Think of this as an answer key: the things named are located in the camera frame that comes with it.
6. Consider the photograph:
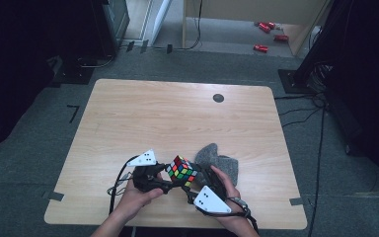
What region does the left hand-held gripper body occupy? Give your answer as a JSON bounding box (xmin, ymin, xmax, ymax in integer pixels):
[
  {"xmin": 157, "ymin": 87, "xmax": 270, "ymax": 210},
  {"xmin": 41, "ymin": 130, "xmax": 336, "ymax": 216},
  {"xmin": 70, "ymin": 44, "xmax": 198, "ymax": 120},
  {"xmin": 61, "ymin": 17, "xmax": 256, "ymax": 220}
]
[{"xmin": 126, "ymin": 148, "xmax": 166, "ymax": 195}]

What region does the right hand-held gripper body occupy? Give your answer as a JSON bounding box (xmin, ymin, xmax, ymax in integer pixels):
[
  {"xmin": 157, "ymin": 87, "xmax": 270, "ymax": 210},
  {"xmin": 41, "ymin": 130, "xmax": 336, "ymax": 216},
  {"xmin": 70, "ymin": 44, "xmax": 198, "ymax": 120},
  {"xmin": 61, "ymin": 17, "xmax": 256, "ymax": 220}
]
[{"xmin": 186, "ymin": 169, "xmax": 232, "ymax": 218}]

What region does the grey cloth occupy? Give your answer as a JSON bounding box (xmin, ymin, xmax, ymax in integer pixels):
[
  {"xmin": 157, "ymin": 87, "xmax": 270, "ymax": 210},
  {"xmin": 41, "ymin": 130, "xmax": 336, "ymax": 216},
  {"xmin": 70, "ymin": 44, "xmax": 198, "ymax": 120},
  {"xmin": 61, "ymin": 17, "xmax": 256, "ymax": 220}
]
[{"xmin": 194, "ymin": 142, "xmax": 240, "ymax": 188}]

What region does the multicoloured puzzle cube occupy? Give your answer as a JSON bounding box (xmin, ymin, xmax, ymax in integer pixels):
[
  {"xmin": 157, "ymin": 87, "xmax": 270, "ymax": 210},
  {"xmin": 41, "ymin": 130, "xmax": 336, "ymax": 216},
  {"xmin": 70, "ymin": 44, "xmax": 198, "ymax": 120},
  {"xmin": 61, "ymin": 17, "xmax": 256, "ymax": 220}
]
[{"xmin": 165, "ymin": 155, "xmax": 198, "ymax": 188}]

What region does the person's right hand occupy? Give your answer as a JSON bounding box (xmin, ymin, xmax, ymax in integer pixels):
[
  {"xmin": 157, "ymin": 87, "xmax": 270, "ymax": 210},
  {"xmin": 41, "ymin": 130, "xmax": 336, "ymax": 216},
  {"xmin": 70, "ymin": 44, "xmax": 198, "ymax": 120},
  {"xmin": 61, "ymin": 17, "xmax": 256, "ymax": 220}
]
[{"xmin": 209, "ymin": 165, "xmax": 249, "ymax": 229}]

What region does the person's left hand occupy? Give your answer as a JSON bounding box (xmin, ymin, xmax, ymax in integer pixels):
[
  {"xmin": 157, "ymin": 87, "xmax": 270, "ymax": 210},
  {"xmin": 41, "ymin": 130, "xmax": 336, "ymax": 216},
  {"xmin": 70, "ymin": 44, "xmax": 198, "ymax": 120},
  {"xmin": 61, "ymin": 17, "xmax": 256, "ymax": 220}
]
[{"xmin": 114, "ymin": 172, "xmax": 165, "ymax": 222}]

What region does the black tape corner mark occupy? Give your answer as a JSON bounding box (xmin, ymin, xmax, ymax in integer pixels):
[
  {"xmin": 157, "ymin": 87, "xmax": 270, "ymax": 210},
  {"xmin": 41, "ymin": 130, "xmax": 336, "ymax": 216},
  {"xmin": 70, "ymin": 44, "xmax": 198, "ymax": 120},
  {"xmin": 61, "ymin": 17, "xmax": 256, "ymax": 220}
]
[{"xmin": 66, "ymin": 104, "xmax": 80, "ymax": 124}]

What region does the white panel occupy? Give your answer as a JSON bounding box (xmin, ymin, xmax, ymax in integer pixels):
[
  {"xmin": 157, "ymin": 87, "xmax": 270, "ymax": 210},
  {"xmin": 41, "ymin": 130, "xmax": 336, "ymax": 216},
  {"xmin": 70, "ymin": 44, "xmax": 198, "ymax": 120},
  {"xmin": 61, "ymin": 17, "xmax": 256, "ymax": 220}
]
[{"xmin": 151, "ymin": 0, "xmax": 174, "ymax": 47}]

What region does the black cabinet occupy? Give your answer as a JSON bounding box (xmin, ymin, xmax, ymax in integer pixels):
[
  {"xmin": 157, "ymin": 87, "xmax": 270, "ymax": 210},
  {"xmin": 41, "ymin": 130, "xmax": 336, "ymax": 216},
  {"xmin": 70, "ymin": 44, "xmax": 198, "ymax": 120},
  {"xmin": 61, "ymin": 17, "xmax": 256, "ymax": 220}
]
[{"xmin": 90, "ymin": 0, "xmax": 131, "ymax": 57}]

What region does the left hand-held gripper cable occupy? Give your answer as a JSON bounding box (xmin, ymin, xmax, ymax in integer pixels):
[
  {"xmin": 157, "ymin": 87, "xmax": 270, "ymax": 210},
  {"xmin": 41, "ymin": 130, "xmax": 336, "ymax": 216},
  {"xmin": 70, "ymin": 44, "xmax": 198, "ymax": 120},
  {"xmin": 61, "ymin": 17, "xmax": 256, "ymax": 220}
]
[{"xmin": 107, "ymin": 155, "xmax": 140, "ymax": 215}]

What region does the hand-held gripper cable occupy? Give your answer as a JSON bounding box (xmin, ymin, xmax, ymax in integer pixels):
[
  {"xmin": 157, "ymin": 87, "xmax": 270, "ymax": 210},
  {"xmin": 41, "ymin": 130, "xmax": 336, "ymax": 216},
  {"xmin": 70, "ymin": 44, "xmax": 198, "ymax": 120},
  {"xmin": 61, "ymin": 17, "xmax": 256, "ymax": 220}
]
[
  {"xmin": 107, "ymin": 155, "xmax": 140, "ymax": 215},
  {"xmin": 206, "ymin": 197, "xmax": 260, "ymax": 235}
]

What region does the right hand-held gripper cable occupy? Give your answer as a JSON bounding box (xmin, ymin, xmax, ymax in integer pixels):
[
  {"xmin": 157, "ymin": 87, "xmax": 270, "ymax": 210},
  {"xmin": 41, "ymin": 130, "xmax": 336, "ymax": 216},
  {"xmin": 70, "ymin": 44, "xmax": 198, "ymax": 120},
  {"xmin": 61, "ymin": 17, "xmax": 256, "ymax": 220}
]
[{"xmin": 206, "ymin": 197, "xmax": 260, "ymax": 235}]

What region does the long black floor cable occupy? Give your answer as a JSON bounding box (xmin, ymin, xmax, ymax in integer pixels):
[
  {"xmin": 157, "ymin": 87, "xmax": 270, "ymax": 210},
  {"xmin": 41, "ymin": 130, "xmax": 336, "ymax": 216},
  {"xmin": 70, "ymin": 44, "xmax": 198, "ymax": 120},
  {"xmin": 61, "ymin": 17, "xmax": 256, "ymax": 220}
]
[{"xmin": 307, "ymin": 105, "xmax": 328, "ymax": 233}]

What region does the black stand base plate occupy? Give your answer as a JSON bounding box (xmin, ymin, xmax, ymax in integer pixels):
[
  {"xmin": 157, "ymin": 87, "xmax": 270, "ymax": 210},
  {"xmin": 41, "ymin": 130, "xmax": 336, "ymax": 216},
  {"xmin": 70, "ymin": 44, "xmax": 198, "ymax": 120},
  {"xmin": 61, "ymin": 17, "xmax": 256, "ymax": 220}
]
[
  {"xmin": 277, "ymin": 68, "xmax": 314, "ymax": 95},
  {"xmin": 52, "ymin": 58, "xmax": 97, "ymax": 86}
]

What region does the black hanging cable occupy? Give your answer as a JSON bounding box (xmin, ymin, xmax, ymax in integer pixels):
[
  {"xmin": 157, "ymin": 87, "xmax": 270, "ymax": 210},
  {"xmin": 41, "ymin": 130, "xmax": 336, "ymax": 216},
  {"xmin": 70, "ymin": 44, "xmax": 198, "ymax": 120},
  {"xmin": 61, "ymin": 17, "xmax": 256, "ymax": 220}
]
[{"xmin": 172, "ymin": 0, "xmax": 204, "ymax": 51}]

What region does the tangled cable bundle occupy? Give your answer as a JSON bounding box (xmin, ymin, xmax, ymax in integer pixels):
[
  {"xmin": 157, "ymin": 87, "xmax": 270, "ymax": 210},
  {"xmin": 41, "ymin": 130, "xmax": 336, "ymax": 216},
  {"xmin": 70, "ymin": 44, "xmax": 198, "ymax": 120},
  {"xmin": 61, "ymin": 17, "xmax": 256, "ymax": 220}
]
[{"xmin": 307, "ymin": 62, "xmax": 335, "ymax": 95}]

